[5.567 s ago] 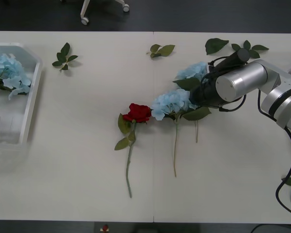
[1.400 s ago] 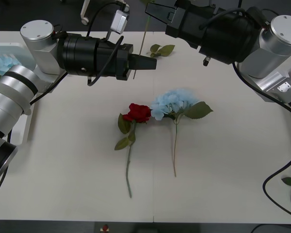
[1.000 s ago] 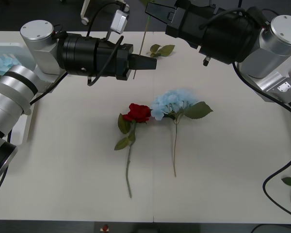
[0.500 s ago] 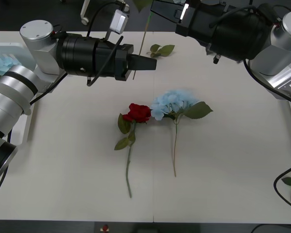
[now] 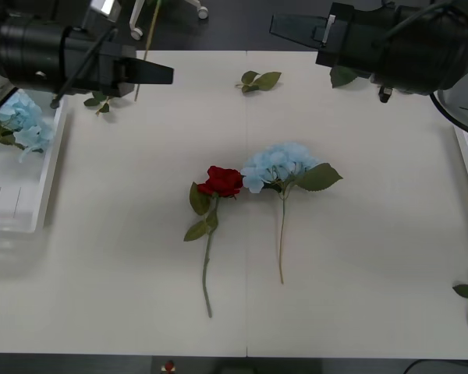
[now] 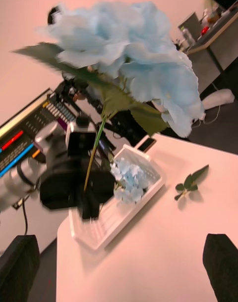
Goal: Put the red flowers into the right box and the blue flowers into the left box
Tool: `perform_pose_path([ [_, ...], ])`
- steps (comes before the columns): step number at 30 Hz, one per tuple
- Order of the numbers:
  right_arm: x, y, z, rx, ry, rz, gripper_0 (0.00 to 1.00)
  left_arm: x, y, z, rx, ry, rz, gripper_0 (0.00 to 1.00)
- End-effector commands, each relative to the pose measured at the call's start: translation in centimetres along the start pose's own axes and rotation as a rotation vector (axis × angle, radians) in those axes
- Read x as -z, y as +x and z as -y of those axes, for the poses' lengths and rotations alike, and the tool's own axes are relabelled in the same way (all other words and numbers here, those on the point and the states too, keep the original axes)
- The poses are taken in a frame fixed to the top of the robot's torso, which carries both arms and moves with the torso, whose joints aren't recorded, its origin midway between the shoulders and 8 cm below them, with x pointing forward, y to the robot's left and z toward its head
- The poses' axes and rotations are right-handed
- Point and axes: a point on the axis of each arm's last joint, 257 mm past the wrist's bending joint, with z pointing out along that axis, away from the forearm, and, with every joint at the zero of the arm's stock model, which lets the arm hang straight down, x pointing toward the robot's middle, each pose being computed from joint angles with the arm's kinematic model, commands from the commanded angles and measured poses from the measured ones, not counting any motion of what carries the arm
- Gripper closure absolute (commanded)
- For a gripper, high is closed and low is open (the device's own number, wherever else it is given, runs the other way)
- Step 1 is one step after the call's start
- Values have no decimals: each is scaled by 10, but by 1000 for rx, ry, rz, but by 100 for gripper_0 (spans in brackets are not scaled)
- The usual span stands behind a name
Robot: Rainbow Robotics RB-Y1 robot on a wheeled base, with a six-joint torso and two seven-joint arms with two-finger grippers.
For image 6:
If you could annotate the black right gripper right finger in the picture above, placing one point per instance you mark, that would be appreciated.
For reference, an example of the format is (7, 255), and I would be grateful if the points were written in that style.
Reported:
(223, 265)

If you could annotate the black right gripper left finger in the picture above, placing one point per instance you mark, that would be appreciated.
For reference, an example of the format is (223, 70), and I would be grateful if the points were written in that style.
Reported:
(17, 267)

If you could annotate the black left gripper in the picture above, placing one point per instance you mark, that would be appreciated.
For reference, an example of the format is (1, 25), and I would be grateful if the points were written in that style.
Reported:
(62, 183)

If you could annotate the pale blue flower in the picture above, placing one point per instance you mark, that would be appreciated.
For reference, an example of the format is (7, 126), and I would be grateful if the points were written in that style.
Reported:
(130, 180)
(138, 54)

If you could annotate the silver-grey left robot arm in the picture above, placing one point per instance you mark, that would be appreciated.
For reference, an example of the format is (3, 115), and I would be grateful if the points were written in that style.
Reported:
(29, 168)

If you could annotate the shallow white plastic box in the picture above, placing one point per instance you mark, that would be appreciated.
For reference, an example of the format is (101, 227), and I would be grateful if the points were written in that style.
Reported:
(119, 222)

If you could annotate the small green leaf twig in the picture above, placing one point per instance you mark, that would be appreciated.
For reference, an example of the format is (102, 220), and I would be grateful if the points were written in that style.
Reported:
(189, 183)

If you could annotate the large screen with coloured bars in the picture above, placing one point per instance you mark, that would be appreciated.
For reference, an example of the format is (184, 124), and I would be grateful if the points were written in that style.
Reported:
(22, 133)

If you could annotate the white rounded floor device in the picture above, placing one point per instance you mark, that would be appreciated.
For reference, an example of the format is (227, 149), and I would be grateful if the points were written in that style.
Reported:
(218, 98)

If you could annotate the grey desk with goods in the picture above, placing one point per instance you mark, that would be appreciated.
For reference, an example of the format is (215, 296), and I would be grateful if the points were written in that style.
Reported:
(213, 42)

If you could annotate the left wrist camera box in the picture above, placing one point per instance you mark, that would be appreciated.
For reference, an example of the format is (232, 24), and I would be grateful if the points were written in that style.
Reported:
(80, 138)

